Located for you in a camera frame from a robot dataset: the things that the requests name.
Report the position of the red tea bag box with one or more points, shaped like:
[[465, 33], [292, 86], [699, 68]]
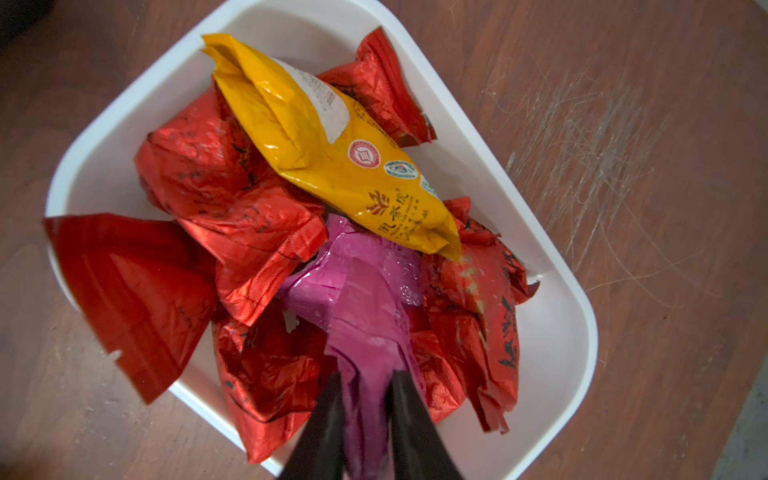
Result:
[[146, 288], [471, 308]]

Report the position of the white plastic storage box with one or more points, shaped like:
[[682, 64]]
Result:
[[557, 326]]

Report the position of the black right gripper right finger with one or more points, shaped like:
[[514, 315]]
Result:
[[418, 452]]

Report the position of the red tea bag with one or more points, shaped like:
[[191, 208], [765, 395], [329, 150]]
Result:
[[203, 170]]

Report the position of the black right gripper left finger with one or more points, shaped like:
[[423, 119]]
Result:
[[319, 453]]

